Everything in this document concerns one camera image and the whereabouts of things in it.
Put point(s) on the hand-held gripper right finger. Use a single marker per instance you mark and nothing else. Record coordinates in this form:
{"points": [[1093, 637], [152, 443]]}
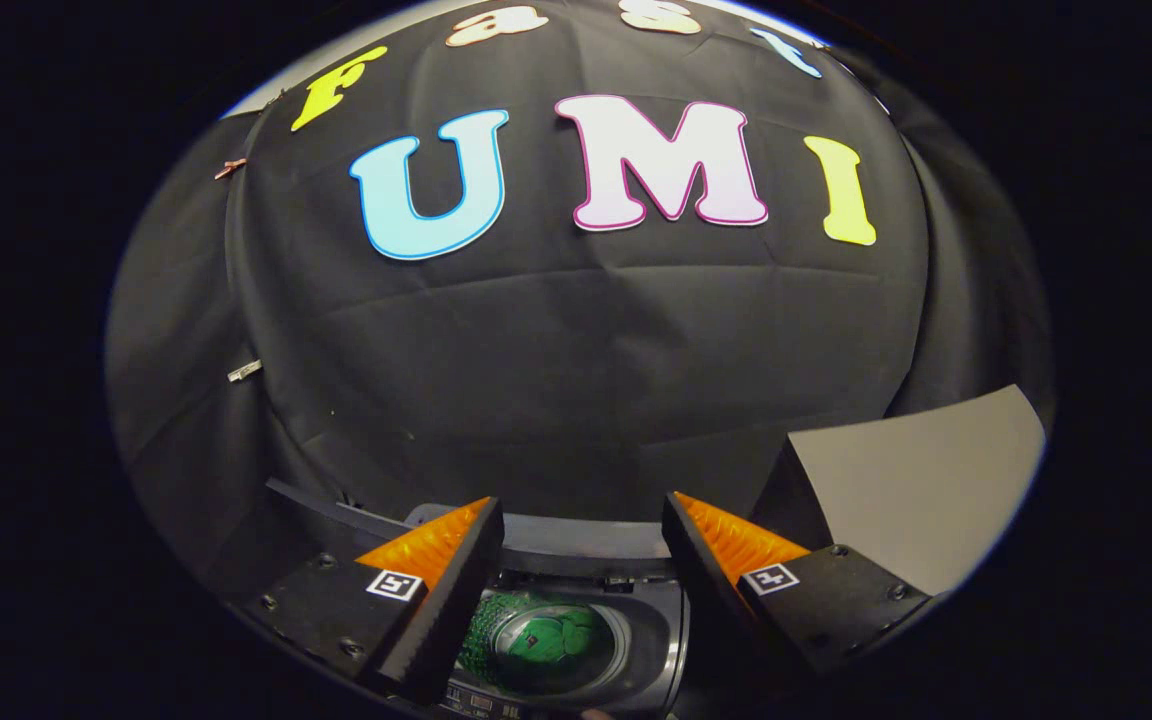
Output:
{"points": [[706, 560]]}

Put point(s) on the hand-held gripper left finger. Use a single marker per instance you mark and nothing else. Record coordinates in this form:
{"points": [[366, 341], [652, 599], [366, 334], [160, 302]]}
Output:
{"points": [[456, 600]]}

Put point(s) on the dark grey washing machine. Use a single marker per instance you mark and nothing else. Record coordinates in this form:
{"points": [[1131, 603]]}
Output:
{"points": [[651, 630]]}

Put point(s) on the green polo shirt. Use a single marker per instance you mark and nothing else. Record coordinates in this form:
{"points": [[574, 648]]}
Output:
{"points": [[556, 638]]}

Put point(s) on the black backdrop cloth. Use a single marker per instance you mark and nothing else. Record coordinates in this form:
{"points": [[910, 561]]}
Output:
{"points": [[556, 350]]}

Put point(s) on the silver cloth clip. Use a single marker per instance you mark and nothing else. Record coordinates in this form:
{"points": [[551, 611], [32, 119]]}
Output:
{"points": [[244, 371]]}

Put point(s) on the pink cloth clip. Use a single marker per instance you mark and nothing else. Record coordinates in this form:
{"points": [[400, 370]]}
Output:
{"points": [[229, 168]]}

